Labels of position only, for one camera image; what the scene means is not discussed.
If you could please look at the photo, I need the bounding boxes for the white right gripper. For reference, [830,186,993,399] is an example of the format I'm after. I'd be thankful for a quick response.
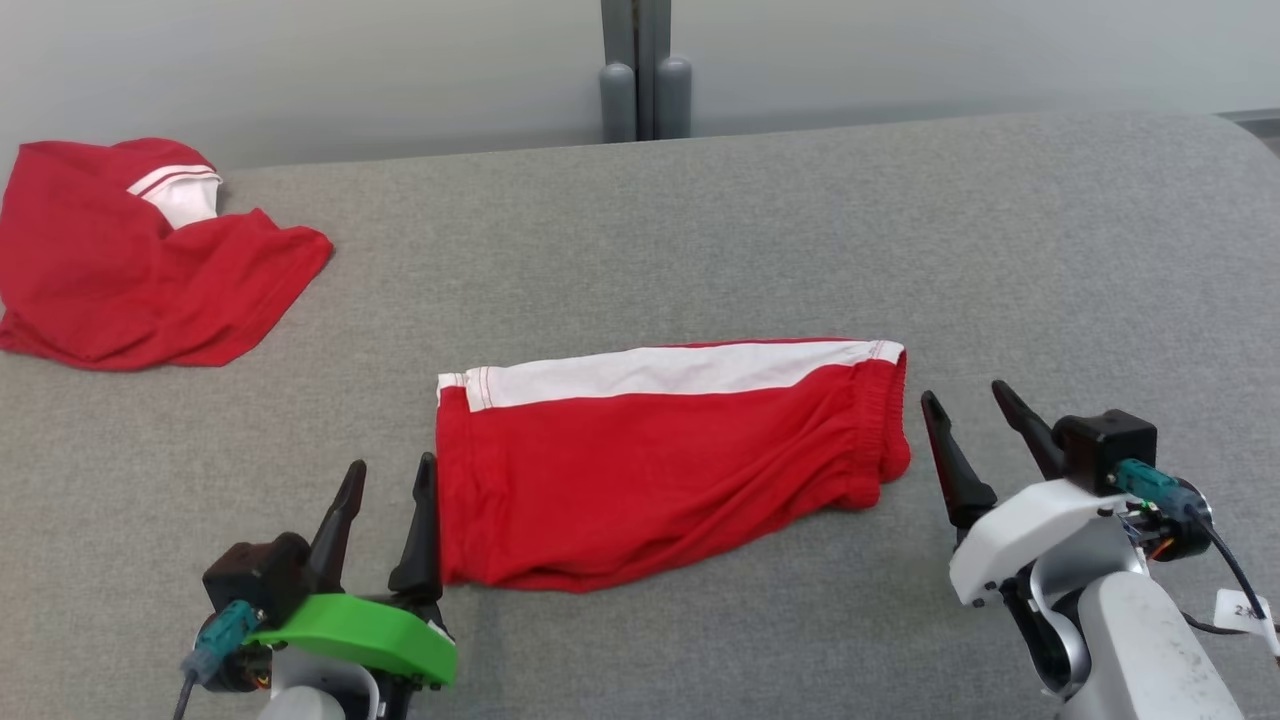
[920,380,1151,611]

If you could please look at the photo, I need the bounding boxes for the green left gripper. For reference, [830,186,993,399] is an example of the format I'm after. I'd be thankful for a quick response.
[245,453,459,720]

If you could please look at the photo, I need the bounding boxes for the red shorts with white stripe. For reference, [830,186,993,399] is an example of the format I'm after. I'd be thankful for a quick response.
[436,338,911,593]

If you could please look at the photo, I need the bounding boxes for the red basketball jersey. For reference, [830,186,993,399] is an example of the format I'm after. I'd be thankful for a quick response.
[0,138,334,371]

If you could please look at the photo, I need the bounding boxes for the right arm cable teal plug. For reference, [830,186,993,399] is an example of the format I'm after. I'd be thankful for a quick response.
[1115,458,1280,661]

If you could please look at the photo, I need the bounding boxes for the arm cable teal plug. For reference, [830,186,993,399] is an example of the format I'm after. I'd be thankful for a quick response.
[172,600,263,720]
[1115,458,1280,661]

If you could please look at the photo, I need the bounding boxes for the left arm cable teal plug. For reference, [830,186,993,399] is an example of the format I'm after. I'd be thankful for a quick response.
[172,600,263,720]

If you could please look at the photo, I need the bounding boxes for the white paper cable label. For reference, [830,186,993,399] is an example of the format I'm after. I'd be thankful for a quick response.
[1213,588,1279,638]

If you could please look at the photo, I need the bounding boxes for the grey partition post with feet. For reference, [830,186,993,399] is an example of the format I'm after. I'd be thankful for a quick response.
[598,0,693,143]

